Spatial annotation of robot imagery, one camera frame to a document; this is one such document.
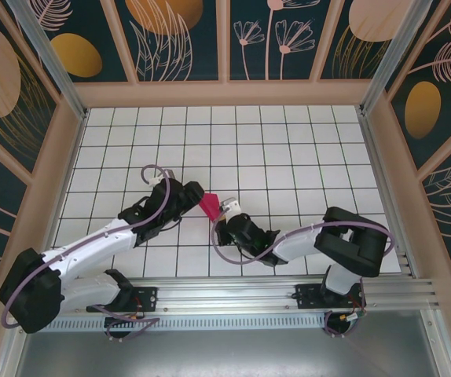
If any grey metal sheet panel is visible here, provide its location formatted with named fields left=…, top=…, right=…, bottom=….
left=11, top=328, right=445, bottom=377

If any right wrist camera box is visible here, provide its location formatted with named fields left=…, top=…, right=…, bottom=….
left=218, top=196, right=243, bottom=217

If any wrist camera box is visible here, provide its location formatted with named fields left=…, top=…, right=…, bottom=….
left=148, top=167, right=177, bottom=187
left=218, top=196, right=243, bottom=217

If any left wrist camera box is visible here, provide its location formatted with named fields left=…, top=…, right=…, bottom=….
left=148, top=167, right=177, bottom=187

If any aluminium mounting rail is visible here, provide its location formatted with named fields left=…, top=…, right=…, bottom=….
left=11, top=277, right=441, bottom=316

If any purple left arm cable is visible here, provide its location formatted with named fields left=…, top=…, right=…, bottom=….
left=3, top=164, right=171, bottom=342

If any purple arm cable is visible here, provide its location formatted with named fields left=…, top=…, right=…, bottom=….
left=3, top=164, right=171, bottom=342
left=211, top=214, right=395, bottom=339

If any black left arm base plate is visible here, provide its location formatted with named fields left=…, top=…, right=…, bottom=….
left=86, top=285, right=160, bottom=313

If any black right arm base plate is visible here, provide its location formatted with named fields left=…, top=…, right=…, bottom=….
left=295, top=283, right=368, bottom=311

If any slotted grey cable duct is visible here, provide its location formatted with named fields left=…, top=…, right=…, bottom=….
left=48, top=317, right=328, bottom=331

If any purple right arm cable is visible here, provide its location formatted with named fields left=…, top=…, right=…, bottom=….
left=211, top=214, right=395, bottom=339

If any aluminium frame post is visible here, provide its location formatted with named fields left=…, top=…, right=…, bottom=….
left=4, top=0, right=90, bottom=120
left=358, top=0, right=435, bottom=117

